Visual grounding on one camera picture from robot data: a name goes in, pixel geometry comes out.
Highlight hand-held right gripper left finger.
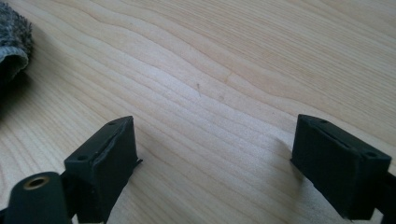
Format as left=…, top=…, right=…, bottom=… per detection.
left=64, top=116, right=143, bottom=224

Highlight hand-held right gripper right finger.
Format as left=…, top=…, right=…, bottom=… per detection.
left=290, top=114, right=392, bottom=220

